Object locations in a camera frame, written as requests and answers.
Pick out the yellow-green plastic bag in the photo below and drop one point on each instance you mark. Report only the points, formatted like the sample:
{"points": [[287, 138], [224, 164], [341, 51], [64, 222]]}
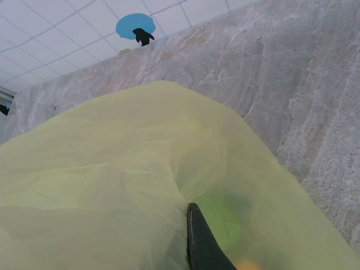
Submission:
{"points": [[112, 154]]}

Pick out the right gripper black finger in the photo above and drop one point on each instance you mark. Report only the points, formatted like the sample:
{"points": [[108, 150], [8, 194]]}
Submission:
{"points": [[202, 244]]}

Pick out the penguin blue circle sticker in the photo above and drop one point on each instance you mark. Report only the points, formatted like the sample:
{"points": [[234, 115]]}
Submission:
{"points": [[132, 28]]}

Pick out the small yellow-green scrap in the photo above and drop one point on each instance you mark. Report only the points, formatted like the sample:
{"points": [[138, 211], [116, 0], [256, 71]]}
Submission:
{"points": [[124, 51]]}

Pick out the green pear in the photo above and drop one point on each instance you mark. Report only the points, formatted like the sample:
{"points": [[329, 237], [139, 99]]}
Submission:
{"points": [[225, 222]]}

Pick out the aluminium corner post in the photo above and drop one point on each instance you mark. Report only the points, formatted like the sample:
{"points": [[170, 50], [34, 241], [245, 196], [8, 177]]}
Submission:
{"points": [[4, 94]]}

